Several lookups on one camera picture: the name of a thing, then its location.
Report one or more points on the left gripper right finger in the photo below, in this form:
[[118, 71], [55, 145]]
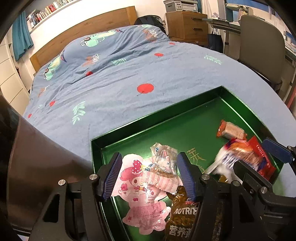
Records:
[[203, 189]]

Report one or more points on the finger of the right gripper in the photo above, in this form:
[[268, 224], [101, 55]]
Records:
[[284, 154], [267, 204]]

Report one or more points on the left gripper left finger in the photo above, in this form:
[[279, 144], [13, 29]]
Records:
[[74, 211]]

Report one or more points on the dark red snack bar packet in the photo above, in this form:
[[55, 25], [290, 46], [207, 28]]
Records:
[[264, 167]]

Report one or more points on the brown gold snack packet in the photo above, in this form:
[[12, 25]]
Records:
[[182, 216]]

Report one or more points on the clear pink candy packet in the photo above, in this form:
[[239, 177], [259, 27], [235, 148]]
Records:
[[161, 172]]

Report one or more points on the white blue cake packet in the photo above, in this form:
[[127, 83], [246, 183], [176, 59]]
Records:
[[233, 151]]

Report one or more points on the pink cartoon snack packet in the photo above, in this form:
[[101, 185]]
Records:
[[146, 210]]

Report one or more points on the orange wafer biscuit packet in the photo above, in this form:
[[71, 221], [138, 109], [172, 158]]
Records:
[[229, 130]]

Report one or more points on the green shallow tray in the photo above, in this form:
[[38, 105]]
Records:
[[190, 126]]

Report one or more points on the beige office chair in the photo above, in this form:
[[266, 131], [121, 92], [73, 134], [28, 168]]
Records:
[[262, 49]]

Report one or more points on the dark shopping bag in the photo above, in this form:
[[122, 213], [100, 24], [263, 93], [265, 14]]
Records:
[[215, 41]]

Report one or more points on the blue patterned bedspread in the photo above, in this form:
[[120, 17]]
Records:
[[88, 90]]

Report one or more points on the white wardrobe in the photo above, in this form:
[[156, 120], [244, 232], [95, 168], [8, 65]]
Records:
[[12, 87]]

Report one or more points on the desk with clutter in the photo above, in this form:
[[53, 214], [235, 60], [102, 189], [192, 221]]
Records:
[[227, 21]]

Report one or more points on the wooden nightstand drawers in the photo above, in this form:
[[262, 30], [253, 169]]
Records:
[[187, 26]]

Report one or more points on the black backpack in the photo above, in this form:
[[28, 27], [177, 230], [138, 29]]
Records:
[[152, 23]]

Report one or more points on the teal curtain left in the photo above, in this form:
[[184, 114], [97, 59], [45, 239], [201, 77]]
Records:
[[21, 38]]

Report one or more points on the white printer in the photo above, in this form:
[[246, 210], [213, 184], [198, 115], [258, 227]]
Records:
[[182, 5]]

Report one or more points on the wooden headboard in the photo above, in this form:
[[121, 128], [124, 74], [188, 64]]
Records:
[[100, 23]]

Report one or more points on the bookshelf with books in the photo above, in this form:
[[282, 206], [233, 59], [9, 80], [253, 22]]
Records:
[[38, 16]]

